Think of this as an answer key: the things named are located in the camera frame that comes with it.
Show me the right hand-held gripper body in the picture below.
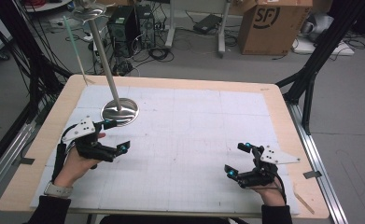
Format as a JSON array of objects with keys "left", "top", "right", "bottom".
[{"left": 235, "top": 145, "right": 302, "bottom": 189}]

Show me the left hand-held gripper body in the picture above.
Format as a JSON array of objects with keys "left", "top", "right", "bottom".
[{"left": 62, "top": 115, "right": 119, "bottom": 163}]

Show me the steel utensil stand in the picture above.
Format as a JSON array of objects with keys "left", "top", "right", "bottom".
[{"left": 70, "top": 0, "right": 140, "bottom": 128}]

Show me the teal handled beige spatula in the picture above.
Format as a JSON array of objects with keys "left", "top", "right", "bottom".
[{"left": 62, "top": 15, "right": 90, "bottom": 87}]

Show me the person's right hand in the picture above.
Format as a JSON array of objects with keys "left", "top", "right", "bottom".
[{"left": 252, "top": 182, "right": 287, "bottom": 207}]

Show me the person's left hand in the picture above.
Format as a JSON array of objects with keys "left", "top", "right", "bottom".
[{"left": 52, "top": 132, "right": 107, "bottom": 189}]

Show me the white grid mat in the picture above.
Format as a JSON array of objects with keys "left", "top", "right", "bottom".
[{"left": 30, "top": 84, "right": 301, "bottom": 216}]

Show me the thin wooden stick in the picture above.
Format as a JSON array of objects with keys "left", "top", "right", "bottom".
[{"left": 293, "top": 190, "right": 316, "bottom": 216}]

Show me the grey wristwatch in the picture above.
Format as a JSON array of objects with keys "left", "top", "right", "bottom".
[{"left": 43, "top": 181, "right": 75, "bottom": 200}]

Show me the black power adapter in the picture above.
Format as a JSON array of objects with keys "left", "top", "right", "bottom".
[{"left": 112, "top": 60, "right": 135, "bottom": 77}]

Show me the large black computer tower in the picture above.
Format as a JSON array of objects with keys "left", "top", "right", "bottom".
[{"left": 106, "top": 5, "right": 141, "bottom": 59}]

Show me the slim black computer tower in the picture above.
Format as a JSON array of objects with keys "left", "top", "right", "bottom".
[{"left": 135, "top": 4, "right": 157, "bottom": 50}]

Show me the white stand leg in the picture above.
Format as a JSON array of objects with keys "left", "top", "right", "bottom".
[
  {"left": 165, "top": 0, "right": 176, "bottom": 49},
  {"left": 217, "top": 0, "right": 232, "bottom": 59}
]

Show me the white foam board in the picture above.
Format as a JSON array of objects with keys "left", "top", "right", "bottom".
[{"left": 291, "top": 36, "right": 356, "bottom": 57}]

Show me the brown cardboard box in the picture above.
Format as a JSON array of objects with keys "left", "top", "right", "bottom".
[{"left": 237, "top": 0, "right": 314, "bottom": 56}]

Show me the flat black device on floor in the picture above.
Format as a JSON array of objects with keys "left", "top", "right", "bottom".
[{"left": 192, "top": 13, "right": 223, "bottom": 35}]

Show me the white round table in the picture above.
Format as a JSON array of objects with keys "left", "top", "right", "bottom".
[{"left": 23, "top": 0, "right": 73, "bottom": 14}]

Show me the grey bag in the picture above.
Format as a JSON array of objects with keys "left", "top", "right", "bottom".
[{"left": 301, "top": 12, "right": 335, "bottom": 43}]

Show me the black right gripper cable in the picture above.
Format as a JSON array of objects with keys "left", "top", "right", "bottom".
[{"left": 248, "top": 175, "right": 288, "bottom": 205}]

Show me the aluminium rail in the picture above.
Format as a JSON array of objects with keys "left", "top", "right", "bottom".
[
  {"left": 0, "top": 120, "right": 37, "bottom": 203},
  {"left": 286, "top": 102, "right": 350, "bottom": 224}
]

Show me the coiled black cable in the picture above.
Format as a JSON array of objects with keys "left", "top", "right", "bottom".
[{"left": 147, "top": 46, "right": 175, "bottom": 63}]

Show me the black frame with cables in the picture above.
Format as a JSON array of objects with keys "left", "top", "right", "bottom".
[{"left": 0, "top": 0, "right": 74, "bottom": 125}]

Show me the black frame post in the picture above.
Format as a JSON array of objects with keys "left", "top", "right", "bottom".
[{"left": 275, "top": 0, "right": 365, "bottom": 136}]

